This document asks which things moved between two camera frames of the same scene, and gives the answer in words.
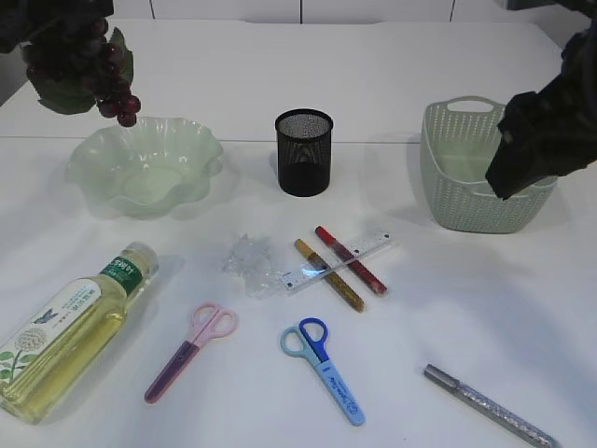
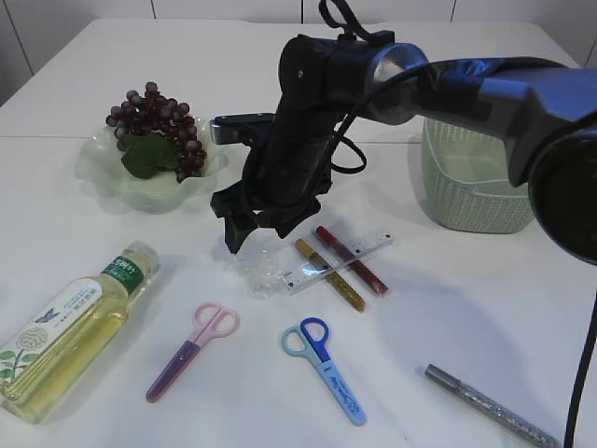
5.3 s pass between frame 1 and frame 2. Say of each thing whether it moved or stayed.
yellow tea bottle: stayed
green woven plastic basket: stayed
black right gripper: moved
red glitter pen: stayed
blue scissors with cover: stayed
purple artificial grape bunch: moved
